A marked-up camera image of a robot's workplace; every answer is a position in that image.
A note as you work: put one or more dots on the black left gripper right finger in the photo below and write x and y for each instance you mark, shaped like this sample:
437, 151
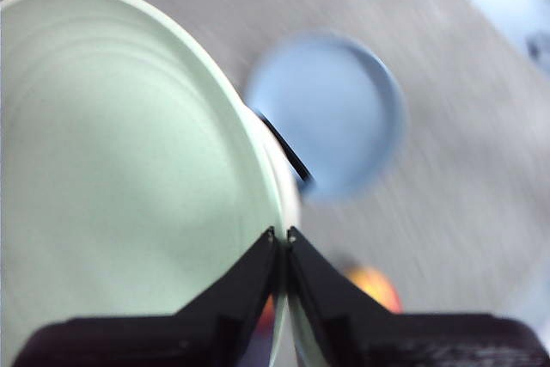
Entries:
386, 341

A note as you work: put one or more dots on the green plate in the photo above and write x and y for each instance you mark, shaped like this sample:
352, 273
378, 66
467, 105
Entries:
120, 148

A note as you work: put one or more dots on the blue plate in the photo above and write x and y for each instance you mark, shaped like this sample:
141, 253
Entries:
335, 118

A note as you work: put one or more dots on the black plate rack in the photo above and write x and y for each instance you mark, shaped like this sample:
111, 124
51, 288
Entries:
292, 156

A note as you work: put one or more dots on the red apple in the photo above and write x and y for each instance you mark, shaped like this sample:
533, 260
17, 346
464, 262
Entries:
378, 287

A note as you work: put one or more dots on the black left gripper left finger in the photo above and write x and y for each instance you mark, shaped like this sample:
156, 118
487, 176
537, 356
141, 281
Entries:
193, 337

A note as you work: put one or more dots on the white plate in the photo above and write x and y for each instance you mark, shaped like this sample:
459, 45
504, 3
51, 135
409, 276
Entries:
285, 186

